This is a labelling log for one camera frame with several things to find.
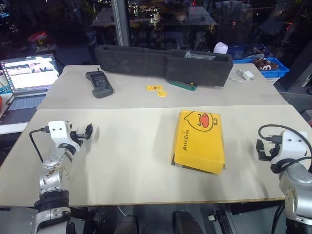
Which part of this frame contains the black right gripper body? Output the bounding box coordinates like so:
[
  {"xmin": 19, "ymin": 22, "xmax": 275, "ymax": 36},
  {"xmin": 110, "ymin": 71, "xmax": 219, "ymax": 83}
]
[{"xmin": 266, "ymin": 142, "xmax": 281, "ymax": 160}]

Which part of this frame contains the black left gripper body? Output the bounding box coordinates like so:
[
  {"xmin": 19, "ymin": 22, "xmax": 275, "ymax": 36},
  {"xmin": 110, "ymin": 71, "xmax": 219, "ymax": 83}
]
[{"xmin": 69, "ymin": 126, "xmax": 86, "ymax": 150}]

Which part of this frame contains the yellow duck box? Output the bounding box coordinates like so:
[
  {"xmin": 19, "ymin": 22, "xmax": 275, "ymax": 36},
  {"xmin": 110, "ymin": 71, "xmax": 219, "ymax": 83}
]
[{"xmin": 170, "ymin": 110, "xmax": 226, "ymax": 175}]

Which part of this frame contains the grey handheld controller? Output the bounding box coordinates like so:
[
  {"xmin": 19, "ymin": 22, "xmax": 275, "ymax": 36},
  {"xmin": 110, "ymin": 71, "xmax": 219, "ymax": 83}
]
[{"xmin": 85, "ymin": 70, "xmax": 115, "ymax": 99}]

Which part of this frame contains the white perforated basket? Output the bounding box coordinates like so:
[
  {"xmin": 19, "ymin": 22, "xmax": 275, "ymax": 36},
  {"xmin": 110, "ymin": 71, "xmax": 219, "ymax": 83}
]
[{"xmin": 264, "ymin": 76, "xmax": 281, "ymax": 85}]

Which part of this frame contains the open laptop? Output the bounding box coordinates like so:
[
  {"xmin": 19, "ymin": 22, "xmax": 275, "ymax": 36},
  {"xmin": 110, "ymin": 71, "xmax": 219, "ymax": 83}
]
[{"xmin": 0, "ymin": 53, "xmax": 60, "ymax": 125}]

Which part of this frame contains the blue plastic bin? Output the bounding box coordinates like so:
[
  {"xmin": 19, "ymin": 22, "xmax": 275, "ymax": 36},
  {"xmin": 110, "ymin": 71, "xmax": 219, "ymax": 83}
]
[{"xmin": 244, "ymin": 57, "xmax": 291, "ymax": 79}]

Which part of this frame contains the brown plush toy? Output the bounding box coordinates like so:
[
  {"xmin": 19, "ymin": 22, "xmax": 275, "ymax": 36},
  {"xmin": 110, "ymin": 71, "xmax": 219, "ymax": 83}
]
[{"xmin": 253, "ymin": 58, "xmax": 279, "ymax": 72}]

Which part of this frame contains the blue plastic crate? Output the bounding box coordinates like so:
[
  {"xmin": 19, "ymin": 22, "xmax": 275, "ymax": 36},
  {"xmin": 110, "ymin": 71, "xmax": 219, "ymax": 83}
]
[{"xmin": 226, "ymin": 43, "xmax": 274, "ymax": 61}]

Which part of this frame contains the long dark foam box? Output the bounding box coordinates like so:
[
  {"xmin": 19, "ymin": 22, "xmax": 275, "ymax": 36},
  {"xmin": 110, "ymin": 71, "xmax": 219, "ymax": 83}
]
[{"xmin": 95, "ymin": 44, "xmax": 234, "ymax": 87}]

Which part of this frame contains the white rounded cup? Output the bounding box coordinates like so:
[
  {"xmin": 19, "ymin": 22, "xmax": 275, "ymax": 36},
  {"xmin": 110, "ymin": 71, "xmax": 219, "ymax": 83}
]
[{"xmin": 214, "ymin": 41, "xmax": 229, "ymax": 55}]

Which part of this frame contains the clear plastic bag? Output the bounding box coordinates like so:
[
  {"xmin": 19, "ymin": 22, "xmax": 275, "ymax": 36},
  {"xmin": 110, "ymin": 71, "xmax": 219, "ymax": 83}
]
[{"xmin": 183, "ymin": 51, "xmax": 216, "ymax": 60}]

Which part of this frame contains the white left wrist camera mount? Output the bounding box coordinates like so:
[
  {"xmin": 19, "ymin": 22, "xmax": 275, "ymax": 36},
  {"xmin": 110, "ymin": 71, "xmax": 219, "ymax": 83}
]
[{"xmin": 47, "ymin": 120, "xmax": 72, "ymax": 148}]

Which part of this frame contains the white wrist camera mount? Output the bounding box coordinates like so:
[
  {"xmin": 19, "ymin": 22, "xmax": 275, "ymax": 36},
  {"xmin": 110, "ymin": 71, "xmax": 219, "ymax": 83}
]
[
  {"xmin": 271, "ymin": 130, "xmax": 309, "ymax": 164},
  {"xmin": 47, "ymin": 120, "xmax": 72, "ymax": 148}
]

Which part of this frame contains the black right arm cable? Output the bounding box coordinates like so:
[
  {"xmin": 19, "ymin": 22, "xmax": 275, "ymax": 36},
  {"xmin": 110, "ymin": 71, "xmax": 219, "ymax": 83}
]
[{"xmin": 257, "ymin": 124, "xmax": 308, "ymax": 174}]

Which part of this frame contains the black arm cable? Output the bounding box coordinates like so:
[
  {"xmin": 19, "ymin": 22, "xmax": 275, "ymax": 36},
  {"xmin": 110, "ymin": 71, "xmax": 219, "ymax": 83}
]
[
  {"xmin": 257, "ymin": 124, "xmax": 308, "ymax": 174},
  {"xmin": 29, "ymin": 125, "xmax": 51, "ymax": 163}
]

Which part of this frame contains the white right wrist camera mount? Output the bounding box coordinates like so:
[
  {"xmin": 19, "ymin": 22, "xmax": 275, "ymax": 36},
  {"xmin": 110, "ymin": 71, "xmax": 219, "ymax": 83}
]
[{"xmin": 271, "ymin": 130, "xmax": 309, "ymax": 164}]

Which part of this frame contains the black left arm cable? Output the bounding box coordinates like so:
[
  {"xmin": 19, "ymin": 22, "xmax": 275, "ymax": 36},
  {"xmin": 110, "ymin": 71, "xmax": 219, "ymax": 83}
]
[{"xmin": 29, "ymin": 125, "xmax": 51, "ymax": 163}]

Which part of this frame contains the white charger cable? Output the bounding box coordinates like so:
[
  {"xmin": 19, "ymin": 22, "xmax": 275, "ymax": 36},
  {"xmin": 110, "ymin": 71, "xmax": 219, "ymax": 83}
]
[{"xmin": 228, "ymin": 69, "xmax": 245, "ymax": 82}]

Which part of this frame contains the metal window post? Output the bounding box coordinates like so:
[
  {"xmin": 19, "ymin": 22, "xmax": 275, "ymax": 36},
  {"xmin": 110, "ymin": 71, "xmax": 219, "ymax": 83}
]
[{"xmin": 114, "ymin": 0, "xmax": 130, "ymax": 47}]

